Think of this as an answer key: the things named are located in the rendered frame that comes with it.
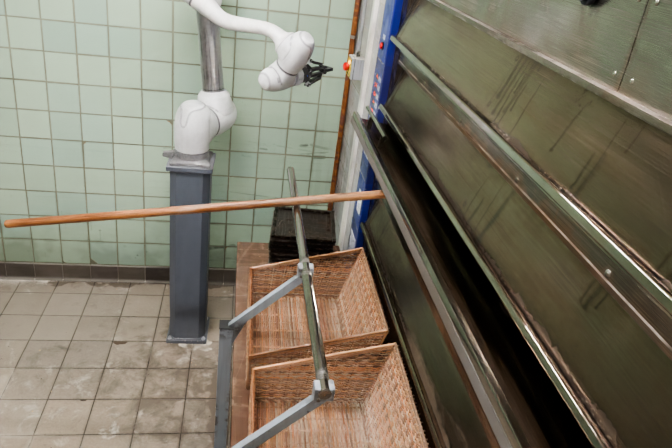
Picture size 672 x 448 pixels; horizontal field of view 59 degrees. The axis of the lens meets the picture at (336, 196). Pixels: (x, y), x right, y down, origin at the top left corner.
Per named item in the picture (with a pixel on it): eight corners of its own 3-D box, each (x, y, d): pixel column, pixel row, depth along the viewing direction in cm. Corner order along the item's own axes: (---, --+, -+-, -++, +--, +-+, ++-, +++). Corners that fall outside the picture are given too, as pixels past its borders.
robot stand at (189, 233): (171, 318, 324) (172, 149, 281) (209, 319, 327) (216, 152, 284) (165, 343, 306) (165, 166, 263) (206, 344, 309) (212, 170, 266)
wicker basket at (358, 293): (356, 298, 262) (365, 245, 251) (379, 392, 212) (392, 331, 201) (245, 295, 255) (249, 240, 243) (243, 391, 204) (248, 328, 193)
